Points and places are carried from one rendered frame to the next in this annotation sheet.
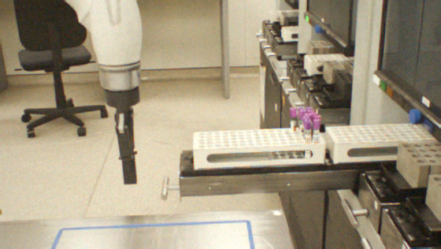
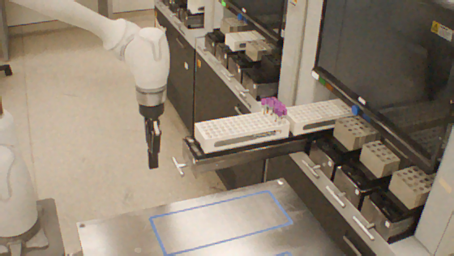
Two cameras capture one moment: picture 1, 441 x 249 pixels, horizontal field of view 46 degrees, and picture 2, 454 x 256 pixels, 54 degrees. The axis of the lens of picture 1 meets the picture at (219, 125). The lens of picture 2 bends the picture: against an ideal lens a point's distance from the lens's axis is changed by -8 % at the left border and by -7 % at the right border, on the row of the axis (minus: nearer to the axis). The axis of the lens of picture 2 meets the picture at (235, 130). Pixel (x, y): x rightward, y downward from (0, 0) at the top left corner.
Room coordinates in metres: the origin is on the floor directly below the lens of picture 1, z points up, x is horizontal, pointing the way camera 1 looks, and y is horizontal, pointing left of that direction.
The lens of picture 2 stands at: (-0.08, 0.48, 1.67)
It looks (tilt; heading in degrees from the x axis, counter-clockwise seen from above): 32 degrees down; 336
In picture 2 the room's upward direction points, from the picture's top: 4 degrees clockwise
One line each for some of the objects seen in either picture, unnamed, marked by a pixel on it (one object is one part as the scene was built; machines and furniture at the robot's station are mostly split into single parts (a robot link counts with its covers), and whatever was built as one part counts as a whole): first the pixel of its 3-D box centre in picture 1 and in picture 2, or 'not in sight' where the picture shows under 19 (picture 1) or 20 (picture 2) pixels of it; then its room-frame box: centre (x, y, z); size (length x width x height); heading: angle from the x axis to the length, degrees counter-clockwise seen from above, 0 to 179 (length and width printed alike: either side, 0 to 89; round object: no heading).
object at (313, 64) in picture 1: (347, 65); (258, 40); (1.83, -0.47, 0.83); 0.30 x 0.10 x 0.06; 92
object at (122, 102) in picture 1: (123, 105); (152, 114); (1.10, 0.21, 0.96); 0.08 x 0.07 x 0.09; 2
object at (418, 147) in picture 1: (423, 166); (352, 134); (0.97, -0.42, 0.85); 0.12 x 0.02 x 0.06; 2
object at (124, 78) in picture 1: (120, 74); (151, 91); (1.10, 0.21, 1.03); 0.09 x 0.09 x 0.06
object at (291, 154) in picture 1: (257, 150); (242, 131); (1.11, -0.09, 0.83); 0.30 x 0.10 x 0.06; 92
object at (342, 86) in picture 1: (342, 87); (269, 66); (1.52, -0.38, 0.85); 0.12 x 0.02 x 0.06; 2
